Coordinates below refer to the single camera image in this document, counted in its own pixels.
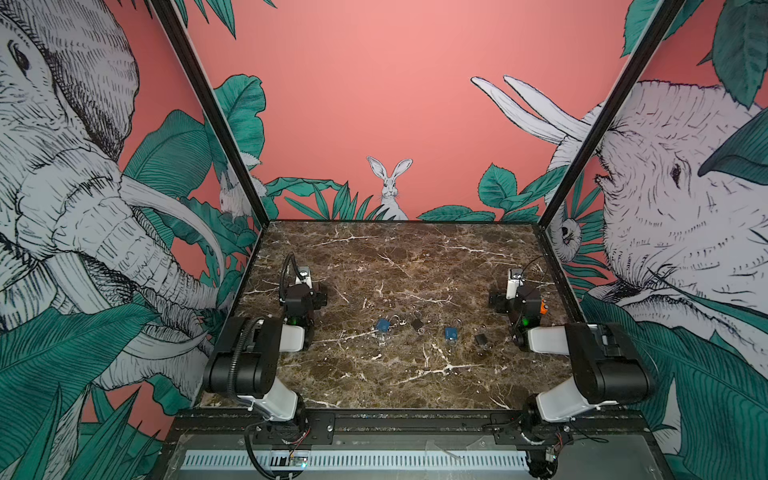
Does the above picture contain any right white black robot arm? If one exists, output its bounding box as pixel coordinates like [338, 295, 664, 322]
[489, 281, 656, 425]

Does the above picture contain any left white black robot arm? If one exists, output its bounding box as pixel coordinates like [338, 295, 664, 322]
[202, 283, 327, 430]

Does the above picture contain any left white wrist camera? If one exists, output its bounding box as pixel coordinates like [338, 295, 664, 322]
[294, 266, 313, 290]

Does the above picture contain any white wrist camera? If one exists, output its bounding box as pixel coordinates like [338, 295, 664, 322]
[294, 266, 313, 290]
[505, 268, 524, 300]

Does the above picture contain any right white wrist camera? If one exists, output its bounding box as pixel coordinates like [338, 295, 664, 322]
[505, 268, 524, 300]

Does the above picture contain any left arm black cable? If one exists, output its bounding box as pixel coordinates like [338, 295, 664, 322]
[278, 251, 307, 304]

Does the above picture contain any black front mounting rail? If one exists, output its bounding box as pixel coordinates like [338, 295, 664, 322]
[166, 407, 651, 448]

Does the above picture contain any white slotted cable duct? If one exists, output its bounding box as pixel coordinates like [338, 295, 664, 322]
[180, 450, 529, 472]

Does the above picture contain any left black frame post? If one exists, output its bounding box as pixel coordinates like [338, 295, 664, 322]
[150, 0, 270, 228]

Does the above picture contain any black frame post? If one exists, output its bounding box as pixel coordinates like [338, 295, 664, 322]
[150, 0, 270, 228]
[537, 0, 685, 228]

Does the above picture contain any right black frame post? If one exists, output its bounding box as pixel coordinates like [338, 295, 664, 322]
[537, 0, 685, 228]

